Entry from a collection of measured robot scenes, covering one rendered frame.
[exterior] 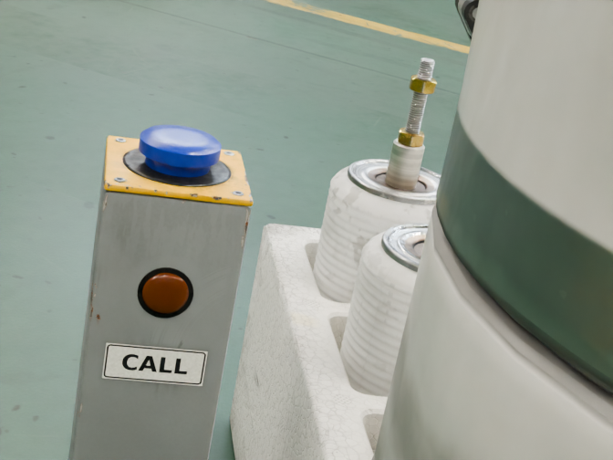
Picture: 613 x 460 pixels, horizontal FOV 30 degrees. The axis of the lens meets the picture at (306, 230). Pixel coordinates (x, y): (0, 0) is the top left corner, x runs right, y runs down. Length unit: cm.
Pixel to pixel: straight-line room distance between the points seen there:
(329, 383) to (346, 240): 14
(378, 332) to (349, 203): 12
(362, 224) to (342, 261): 3
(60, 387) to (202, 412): 39
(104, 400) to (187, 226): 10
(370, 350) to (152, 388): 16
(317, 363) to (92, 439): 16
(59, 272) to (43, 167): 29
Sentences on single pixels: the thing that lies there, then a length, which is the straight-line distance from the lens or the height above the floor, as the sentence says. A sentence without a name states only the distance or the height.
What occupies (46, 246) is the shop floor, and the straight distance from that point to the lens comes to 122.
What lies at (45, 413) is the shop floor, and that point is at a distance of 94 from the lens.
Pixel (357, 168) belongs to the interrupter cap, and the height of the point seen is 25.
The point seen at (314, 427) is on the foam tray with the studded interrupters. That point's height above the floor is 17.
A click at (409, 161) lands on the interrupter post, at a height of 27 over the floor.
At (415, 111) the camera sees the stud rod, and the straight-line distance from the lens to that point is 78.
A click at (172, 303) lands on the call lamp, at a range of 56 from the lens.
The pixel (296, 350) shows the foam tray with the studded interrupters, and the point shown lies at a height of 18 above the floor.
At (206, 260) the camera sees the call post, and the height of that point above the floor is 28.
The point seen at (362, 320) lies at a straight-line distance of 69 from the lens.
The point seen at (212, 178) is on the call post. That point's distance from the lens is 56.
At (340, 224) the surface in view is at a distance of 78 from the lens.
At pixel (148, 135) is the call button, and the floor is 33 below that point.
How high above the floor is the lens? 51
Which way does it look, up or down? 22 degrees down
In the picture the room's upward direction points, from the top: 11 degrees clockwise
